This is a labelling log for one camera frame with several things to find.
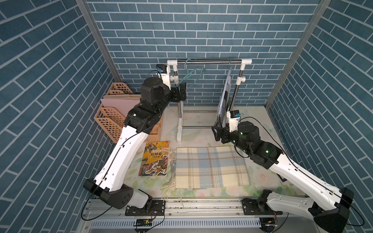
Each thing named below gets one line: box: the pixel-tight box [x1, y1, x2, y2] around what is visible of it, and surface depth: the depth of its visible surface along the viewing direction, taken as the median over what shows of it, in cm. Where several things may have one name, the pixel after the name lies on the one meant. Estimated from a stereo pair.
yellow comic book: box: [137, 140, 171, 177], surface depth 91 cm
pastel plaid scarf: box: [160, 145, 251, 207], surface depth 86 cm
